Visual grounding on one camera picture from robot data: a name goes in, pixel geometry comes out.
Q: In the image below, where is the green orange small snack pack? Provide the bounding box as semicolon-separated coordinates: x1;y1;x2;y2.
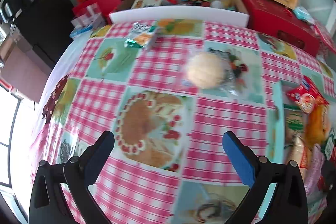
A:
124;22;161;50

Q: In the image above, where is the pink snack pack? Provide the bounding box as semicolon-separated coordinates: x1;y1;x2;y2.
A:
304;144;325;196

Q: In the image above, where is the round bun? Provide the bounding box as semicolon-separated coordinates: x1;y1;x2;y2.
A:
180;48;249;97

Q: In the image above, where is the checkered picture tablecloth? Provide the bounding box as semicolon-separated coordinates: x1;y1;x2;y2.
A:
30;19;335;223

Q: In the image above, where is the white foam board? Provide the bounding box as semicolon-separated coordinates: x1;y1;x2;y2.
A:
109;6;249;27

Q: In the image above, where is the yellow bread snack pack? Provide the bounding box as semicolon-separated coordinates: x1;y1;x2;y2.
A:
304;105;331;149

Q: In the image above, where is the small red foil snack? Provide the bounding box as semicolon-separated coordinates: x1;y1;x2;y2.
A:
286;76;329;114

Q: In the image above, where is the large red gift box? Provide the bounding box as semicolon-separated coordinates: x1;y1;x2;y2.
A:
242;0;319;57

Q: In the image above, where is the small green biscuit pack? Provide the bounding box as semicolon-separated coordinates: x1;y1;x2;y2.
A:
284;106;307;147

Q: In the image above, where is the wet wipes pack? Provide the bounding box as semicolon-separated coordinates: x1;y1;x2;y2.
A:
293;6;315;25

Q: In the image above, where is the red patterned lidded box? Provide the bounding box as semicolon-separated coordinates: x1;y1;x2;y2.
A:
313;20;335;59

